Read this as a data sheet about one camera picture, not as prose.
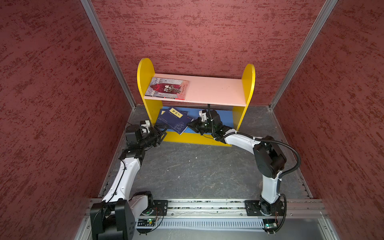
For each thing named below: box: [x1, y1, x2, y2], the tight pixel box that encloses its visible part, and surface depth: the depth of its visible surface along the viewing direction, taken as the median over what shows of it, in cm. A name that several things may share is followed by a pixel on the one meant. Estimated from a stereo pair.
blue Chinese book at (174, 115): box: [156, 107, 194, 124], surface depth 91 cm
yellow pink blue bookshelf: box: [137, 58, 256, 147], surface depth 74 cm
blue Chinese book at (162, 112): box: [156, 109, 189, 130], surface depth 91 cm
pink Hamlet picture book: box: [144, 77, 189, 100], surface depth 73 cm
